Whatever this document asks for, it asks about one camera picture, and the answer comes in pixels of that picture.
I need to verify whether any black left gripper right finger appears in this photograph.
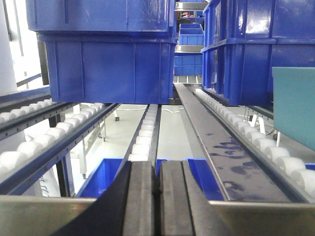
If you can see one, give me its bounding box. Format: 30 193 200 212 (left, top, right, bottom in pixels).
159 161 231 236

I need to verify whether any blue bin lower right stacked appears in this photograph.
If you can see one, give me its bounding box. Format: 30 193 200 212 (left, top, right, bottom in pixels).
202 38 315 106

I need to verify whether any distant blue bin lower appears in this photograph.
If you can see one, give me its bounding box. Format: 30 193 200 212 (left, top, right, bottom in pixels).
174 54 203 76

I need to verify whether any white roller track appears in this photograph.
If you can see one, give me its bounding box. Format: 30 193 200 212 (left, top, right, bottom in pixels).
194 88 315 203
0 98 55 124
128 104 158 161
0 103 104 181

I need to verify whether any white roller track right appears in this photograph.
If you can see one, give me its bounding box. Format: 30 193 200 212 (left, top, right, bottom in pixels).
194 88 315 203

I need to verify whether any blue bin lower left stacked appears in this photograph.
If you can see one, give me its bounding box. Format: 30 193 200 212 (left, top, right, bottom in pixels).
39 35 176 104

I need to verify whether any blue bin stacked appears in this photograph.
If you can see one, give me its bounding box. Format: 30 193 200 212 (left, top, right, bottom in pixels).
202 38 315 106
39 35 176 104
26 0 176 37
204 0 315 46

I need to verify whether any blue bin upper right stacked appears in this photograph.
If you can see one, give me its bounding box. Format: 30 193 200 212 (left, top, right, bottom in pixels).
204 0 315 46

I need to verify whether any blue bin upper left stacked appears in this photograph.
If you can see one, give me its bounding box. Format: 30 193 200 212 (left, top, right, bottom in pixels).
26 0 176 37

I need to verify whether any teal plastic bin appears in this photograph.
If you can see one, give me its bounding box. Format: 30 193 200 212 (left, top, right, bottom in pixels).
272 67 315 150

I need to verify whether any distant blue bin upper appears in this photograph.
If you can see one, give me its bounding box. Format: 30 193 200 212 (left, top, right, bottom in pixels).
179 24 204 46

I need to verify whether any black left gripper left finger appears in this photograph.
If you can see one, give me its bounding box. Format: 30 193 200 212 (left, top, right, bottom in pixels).
54 161 155 236

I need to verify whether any white roller track far left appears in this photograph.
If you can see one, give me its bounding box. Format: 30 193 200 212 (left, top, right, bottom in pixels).
0 98 55 124

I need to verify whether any distant blue bin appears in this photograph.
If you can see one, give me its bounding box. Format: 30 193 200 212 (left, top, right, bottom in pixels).
179 24 204 46
174 54 203 76

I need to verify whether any white roller track centre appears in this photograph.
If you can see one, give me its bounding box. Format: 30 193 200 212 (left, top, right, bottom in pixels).
128 104 158 161

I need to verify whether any steel shelf front rail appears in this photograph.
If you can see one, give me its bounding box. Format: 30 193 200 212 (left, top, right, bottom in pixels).
0 196 315 236

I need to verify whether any blue bin below shelf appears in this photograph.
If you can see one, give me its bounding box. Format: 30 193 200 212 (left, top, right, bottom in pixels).
76 158 223 201

